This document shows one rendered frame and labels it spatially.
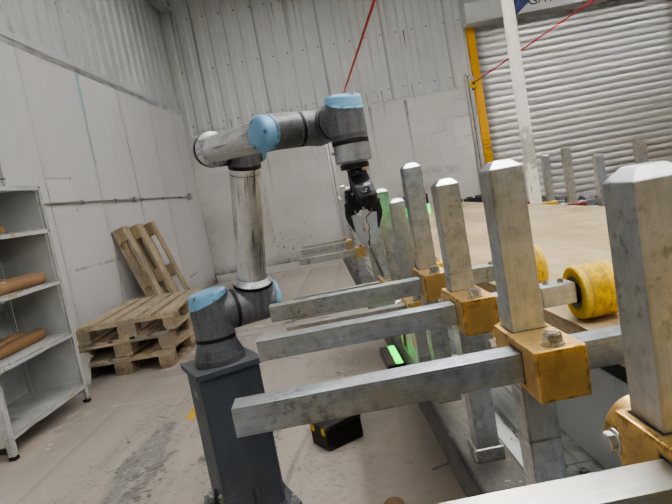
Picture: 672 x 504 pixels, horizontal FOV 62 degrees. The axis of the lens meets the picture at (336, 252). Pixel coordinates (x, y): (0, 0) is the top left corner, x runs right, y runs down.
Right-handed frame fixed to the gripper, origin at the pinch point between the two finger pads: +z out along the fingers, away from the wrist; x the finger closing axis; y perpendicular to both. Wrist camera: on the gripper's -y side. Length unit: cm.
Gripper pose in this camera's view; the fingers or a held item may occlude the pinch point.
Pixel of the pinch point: (369, 244)
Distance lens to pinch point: 137.2
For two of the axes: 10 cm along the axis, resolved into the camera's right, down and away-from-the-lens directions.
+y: -0.5, -1.0, 9.9
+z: 1.8, 9.8, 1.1
